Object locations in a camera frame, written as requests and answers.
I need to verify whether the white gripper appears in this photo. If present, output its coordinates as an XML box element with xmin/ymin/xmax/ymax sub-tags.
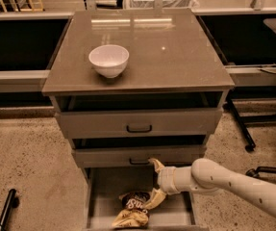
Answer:
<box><xmin>143</xmin><ymin>158</ymin><xmax>196</xmax><ymax>210</ymax></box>

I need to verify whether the brown chip bag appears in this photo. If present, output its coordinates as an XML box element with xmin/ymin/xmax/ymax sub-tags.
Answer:
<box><xmin>112</xmin><ymin>192</ymin><xmax>150</xmax><ymax>229</ymax></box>

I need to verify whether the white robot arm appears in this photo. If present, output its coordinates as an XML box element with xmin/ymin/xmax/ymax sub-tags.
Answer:
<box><xmin>143</xmin><ymin>158</ymin><xmax>276</xmax><ymax>218</ymax></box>

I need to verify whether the grey middle drawer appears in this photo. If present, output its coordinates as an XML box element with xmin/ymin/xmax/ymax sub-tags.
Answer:
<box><xmin>72</xmin><ymin>135</ymin><xmax>207</xmax><ymax>167</ymax></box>

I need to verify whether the grey drawer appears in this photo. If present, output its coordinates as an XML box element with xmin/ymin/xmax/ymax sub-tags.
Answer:
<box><xmin>83</xmin><ymin>167</ymin><xmax>199</xmax><ymax>231</ymax></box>
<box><xmin>54</xmin><ymin>91</ymin><xmax>224</xmax><ymax>140</ymax></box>
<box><xmin>72</xmin><ymin>135</ymin><xmax>207</xmax><ymax>167</ymax></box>

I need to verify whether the grey bottom drawer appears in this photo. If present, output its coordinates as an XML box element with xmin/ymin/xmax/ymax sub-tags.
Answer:
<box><xmin>83</xmin><ymin>167</ymin><xmax>199</xmax><ymax>231</ymax></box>

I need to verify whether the grey top drawer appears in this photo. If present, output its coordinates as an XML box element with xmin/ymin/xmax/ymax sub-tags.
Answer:
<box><xmin>54</xmin><ymin>91</ymin><xmax>224</xmax><ymax>140</ymax></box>

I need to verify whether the grey drawer cabinet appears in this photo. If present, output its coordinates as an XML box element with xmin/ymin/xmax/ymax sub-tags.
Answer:
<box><xmin>41</xmin><ymin>9</ymin><xmax>236</xmax><ymax>178</ymax></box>

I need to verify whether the black chair leg caster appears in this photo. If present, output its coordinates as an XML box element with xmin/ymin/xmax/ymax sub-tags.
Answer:
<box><xmin>245</xmin><ymin>167</ymin><xmax>276</xmax><ymax>181</ymax></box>

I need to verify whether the white ceramic bowl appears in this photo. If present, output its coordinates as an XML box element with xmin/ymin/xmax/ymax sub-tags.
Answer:
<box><xmin>88</xmin><ymin>44</ymin><xmax>130</xmax><ymax>78</ymax></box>

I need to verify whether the black stand leg left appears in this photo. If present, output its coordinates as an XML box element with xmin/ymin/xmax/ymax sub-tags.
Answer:
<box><xmin>0</xmin><ymin>189</ymin><xmax>19</xmax><ymax>231</ymax></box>

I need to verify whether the black middle drawer handle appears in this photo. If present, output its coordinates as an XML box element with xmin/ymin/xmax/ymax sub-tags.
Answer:
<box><xmin>129</xmin><ymin>158</ymin><xmax>150</xmax><ymax>166</ymax></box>

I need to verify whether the black drawer handle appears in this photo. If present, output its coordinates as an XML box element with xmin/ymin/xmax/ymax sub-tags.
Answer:
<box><xmin>129</xmin><ymin>158</ymin><xmax>150</xmax><ymax>166</ymax></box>
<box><xmin>126</xmin><ymin>125</ymin><xmax>152</xmax><ymax>133</ymax></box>

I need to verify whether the black top drawer handle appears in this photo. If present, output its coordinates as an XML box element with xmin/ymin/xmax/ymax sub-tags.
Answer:
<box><xmin>126</xmin><ymin>125</ymin><xmax>152</xmax><ymax>133</ymax></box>

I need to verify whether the black table leg frame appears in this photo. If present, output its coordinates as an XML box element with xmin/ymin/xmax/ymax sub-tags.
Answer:
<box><xmin>226</xmin><ymin>96</ymin><xmax>276</xmax><ymax>152</ymax></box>

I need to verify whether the wire mesh basket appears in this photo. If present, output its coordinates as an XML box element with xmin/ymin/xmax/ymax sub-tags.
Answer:
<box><xmin>124</xmin><ymin>0</ymin><xmax>199</xmax><ymax>10</ymax></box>

